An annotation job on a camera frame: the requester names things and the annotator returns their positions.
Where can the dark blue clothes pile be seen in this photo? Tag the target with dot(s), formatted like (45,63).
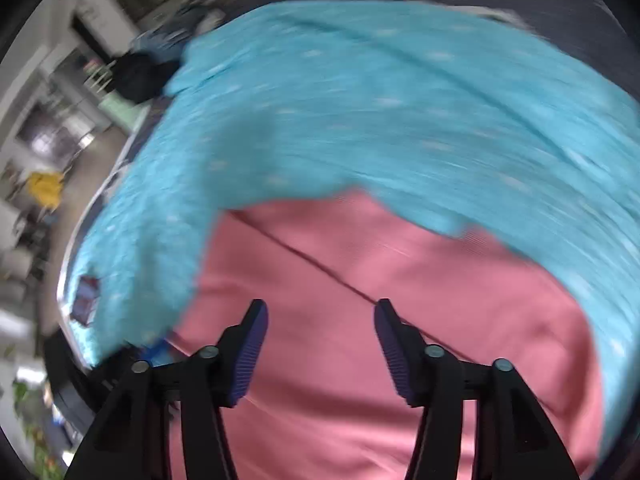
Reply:
(175,27)

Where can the mint green box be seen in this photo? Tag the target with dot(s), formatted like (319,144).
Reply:
(119,111)

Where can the yellow cloth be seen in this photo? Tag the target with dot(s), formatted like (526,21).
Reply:
(46,189)

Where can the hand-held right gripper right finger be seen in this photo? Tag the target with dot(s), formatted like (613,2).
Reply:
(395,355)

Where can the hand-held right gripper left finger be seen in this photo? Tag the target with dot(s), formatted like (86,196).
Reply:
(247,355)

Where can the turquoise star-print blanket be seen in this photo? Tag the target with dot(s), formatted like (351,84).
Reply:
(350,110)

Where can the pink knit garment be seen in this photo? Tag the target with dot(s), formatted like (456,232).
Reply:
(300,320)

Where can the green plant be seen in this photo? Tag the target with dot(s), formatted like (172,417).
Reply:
(27,396)

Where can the black bag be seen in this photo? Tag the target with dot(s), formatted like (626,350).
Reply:
(137,77)

